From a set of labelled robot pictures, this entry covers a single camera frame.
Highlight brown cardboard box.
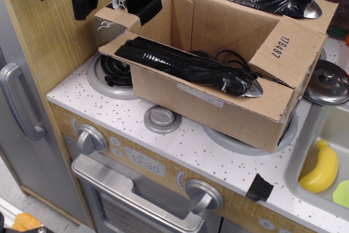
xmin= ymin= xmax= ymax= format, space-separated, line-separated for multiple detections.
xmin=96 ymin=0 xmax=338 ymax=152

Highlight black taped block on flap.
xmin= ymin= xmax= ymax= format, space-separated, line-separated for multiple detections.
xmin=112 ymin=0 xmax=163 ymax=26

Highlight left grey burner with coil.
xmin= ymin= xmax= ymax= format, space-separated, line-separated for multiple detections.
xmin=87 ymin=52 xmax=140 ymax=100

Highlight black taped spoon front flap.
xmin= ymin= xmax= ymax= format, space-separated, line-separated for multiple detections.
xmin=115 ymin=37 xmax=263 ymax=98

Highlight left silver oven knob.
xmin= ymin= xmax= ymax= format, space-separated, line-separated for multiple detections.
xmin=77 ymin=124 xmax=108 ymax=155

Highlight silver oven knob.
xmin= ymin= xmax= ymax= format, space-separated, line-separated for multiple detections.
xmin=77 ymin=124 xmax=108 ymax=155
xmin=185 ymin=179 xmax=224 ymax=214

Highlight grey centre stove knob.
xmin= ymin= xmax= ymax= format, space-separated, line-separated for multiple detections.
xmin=143 ymin=105 xmax=182 ymax=134

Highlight oven clock display panel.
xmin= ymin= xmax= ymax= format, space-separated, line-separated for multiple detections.
xmin=125 ymin=146 xmax=166 ymax=177

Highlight grey toy fridge door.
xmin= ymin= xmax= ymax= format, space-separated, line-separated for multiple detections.
xmin=1 ymin=1 xmax=86 ymax=222

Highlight right silver oven knob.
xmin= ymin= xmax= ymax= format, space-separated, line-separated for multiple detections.
xmin=185 ymin=179 xmax=224 ymax=214

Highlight orange object on floor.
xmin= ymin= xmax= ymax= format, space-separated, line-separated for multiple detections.
xmin=11 ymin=213 xmax=41 ymax=232

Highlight red green objects at back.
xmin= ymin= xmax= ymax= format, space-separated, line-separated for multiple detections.
xmin=328 ymin=25 xmax=349 ymax=46

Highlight silver pot lid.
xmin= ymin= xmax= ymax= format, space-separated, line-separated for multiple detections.
xmin=304 ymin=59 xmax=348 ymax=106

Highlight black tape piece on counter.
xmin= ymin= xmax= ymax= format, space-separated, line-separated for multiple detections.
xmin=245 ymin=174 xmax=274 ymax=202

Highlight silver toy sink basin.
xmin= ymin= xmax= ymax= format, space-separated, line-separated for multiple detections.
xmin=285 ymin=104 xmax=348 ymax=220

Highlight yellow toy banana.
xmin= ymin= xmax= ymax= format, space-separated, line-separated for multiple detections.
xmin=299 ymin=140 xmax=339 ymax=193

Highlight green toy piece in sink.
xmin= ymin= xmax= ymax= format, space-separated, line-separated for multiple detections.
xmin=332 ymin=180 xmax=349 ymax=208

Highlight grey fridge door handle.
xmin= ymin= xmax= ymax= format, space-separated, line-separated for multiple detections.
xmin=1 ymin=62 xmax=46 ymax=142

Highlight black cable inside box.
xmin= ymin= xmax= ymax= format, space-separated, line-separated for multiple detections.
xmin=190 ymin=49 xmax=292 ymax=86

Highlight silver oven door handle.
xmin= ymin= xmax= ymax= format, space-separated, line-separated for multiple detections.
xmin=71 ymin=154 xmax=207 ymax=232

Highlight right grey burner ring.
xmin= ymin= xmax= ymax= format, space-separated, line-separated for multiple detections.
xmin=203 ymin=110 xmax=299 ymax=157

